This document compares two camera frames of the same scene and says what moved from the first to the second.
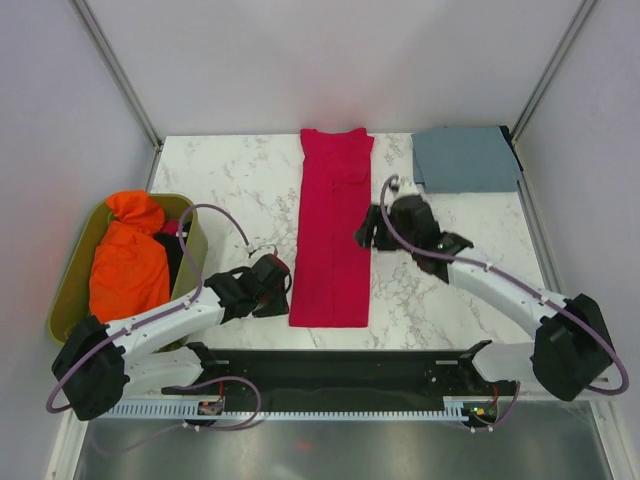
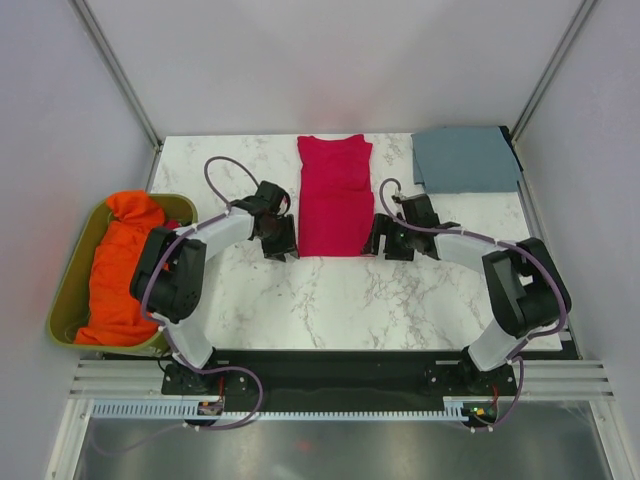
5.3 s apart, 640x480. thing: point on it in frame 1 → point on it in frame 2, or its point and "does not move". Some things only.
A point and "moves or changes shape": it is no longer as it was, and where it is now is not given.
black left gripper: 278,307 → 286,245
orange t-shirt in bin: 130,270 does not move
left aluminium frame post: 149,129 does not move
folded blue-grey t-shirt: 465,159 does not move
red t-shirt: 332,273 moves or changes shape
